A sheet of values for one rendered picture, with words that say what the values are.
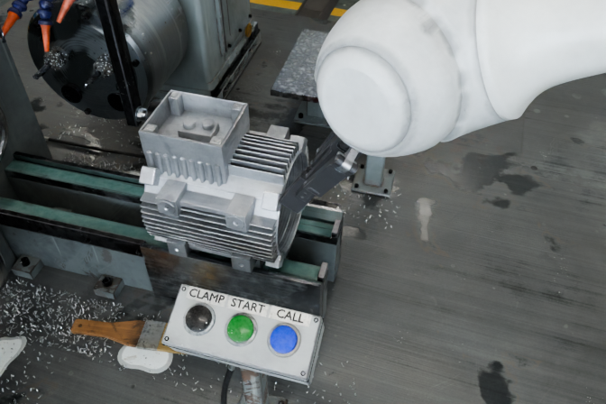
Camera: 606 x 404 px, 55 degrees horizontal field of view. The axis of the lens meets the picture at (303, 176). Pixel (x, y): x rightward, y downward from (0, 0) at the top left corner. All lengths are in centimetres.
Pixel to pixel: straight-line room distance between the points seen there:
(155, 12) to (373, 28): 83
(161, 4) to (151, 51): 11
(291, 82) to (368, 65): 93
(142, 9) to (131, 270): 47
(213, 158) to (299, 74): 56
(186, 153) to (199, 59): 55
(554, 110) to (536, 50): 113
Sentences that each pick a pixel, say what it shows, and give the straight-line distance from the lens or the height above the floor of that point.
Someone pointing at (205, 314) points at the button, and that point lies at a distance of 68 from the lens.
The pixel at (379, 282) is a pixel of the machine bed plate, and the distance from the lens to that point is 104.
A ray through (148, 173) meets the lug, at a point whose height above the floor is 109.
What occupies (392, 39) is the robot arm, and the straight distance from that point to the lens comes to 35.
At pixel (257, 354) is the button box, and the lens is 66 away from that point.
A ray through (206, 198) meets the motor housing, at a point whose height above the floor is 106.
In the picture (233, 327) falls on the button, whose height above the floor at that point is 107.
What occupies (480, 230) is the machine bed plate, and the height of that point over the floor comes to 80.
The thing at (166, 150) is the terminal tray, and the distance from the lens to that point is 80.
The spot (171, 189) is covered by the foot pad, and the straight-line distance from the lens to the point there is 81.
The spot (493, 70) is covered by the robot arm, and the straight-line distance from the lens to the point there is 37.
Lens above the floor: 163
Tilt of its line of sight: 43 degrees down
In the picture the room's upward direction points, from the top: straight up
